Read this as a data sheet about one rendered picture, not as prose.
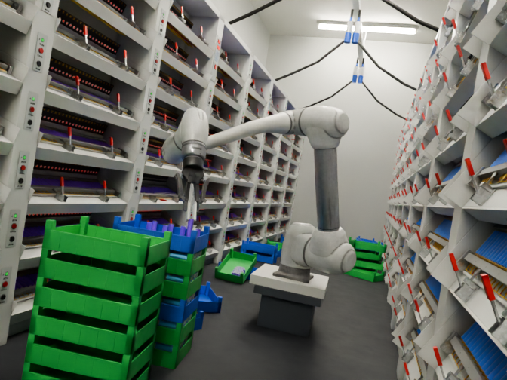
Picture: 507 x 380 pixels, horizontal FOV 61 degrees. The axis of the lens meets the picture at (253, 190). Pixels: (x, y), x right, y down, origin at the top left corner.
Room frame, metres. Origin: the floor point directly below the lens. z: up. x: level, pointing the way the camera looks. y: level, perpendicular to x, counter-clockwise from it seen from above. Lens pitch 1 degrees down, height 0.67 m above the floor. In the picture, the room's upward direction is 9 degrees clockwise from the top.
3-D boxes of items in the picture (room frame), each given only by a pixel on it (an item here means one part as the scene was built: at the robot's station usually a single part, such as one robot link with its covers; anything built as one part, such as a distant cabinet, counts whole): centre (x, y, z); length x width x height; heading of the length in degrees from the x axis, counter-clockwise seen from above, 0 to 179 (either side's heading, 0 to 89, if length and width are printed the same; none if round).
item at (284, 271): (2.15, -0.27, 0.27); 0.22 x 0.18 x 0.06; 164
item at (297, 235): (2.12, -0.27, 0.41); 0.18 x 0.16 x 0.22; 41
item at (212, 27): (2.77, 0.47, 0.85); 0.20 x 0.09 x 1.70; 74
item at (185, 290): (1.56, 0.30, 0.28); 0.30 x 0.20 x 0.08; 82
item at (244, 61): (3.44, 0.28, 0.85); 0.20 x 0.09 x 1.70; 74
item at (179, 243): (1.56, 0.30, 0.44); 0.30 x 0.20 x 0.08; 82
